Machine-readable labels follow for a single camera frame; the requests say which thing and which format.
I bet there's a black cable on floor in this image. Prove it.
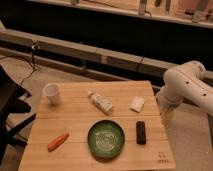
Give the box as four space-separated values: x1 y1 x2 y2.
0 54 43 88

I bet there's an orange carrot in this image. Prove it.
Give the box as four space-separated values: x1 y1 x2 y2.
47 133 69 152

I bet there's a white tube bottle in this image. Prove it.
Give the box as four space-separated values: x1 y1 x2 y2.
88 91 113 114

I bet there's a black rectangular remote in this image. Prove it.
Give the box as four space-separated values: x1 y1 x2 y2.
136 121 146 145

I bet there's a black chair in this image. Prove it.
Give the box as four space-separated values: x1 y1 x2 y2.
0 65 35 164

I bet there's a green ceramic bowl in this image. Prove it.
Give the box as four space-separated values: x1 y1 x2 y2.
87 120 125 160

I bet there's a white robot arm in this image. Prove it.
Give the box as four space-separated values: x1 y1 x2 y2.
156 61 213 125

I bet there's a white sponge block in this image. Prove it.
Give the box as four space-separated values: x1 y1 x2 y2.
130 96 145 113

